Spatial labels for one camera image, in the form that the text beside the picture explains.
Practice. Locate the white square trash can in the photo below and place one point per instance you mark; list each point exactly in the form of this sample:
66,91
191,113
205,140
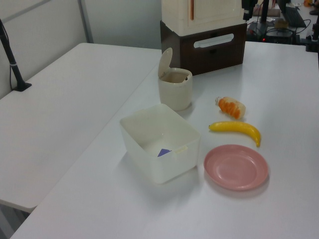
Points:
174,97

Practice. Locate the cream trash can lid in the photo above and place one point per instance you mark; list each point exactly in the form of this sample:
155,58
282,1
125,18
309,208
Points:
165,61

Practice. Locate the purple cube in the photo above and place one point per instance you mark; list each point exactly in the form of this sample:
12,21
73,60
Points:
164,152

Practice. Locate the white plastic storage bin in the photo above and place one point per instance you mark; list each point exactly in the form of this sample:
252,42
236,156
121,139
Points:
174,169

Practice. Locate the cream and orange bread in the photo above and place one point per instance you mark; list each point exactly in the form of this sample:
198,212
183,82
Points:
233,108

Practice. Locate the yellow banana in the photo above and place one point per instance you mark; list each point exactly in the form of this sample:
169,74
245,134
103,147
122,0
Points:
234,127

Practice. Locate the brown drawer box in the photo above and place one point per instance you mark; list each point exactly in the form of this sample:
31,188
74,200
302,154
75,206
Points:
211,59

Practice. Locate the pink round plate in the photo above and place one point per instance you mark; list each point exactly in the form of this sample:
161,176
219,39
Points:
234,169

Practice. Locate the cream mini cabinet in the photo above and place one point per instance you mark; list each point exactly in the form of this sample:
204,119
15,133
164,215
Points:
211,15

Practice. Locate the black electronics box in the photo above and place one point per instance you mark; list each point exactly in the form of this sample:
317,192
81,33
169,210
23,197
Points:
274,36

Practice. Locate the black upright stand pole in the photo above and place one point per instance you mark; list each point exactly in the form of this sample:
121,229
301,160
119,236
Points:
264,11

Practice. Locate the black pole with clamp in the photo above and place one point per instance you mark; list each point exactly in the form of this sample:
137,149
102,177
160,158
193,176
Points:
15,69

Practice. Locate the black laptop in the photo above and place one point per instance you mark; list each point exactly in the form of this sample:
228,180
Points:
294,17

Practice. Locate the black camera on mount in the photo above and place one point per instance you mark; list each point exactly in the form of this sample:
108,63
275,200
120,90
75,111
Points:
246,10

